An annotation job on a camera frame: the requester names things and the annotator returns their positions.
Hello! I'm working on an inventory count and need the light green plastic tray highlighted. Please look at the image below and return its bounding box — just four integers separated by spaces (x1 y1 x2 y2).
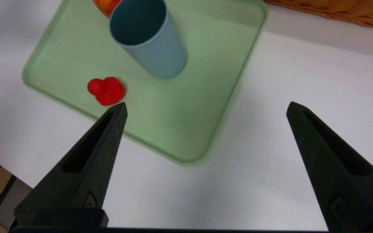
22 0 268 165

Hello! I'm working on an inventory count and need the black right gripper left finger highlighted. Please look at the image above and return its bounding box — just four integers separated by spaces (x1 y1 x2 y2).
13 102 128 227

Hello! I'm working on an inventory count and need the orange wicker basket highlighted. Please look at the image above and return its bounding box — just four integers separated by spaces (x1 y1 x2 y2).
264 0 373 31

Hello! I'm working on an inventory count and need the red rubber duck toy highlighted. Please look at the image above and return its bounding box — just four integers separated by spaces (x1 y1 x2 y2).
87 77 125 106

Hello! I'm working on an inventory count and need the red yellow apple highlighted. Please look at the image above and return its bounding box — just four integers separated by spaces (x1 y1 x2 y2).
93 0 122 18

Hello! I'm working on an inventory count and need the blue grey plastic cup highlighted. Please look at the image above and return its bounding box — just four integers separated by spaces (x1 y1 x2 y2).
109 0 188 79

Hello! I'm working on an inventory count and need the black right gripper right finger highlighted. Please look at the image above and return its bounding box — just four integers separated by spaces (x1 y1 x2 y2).
286 101 373 232

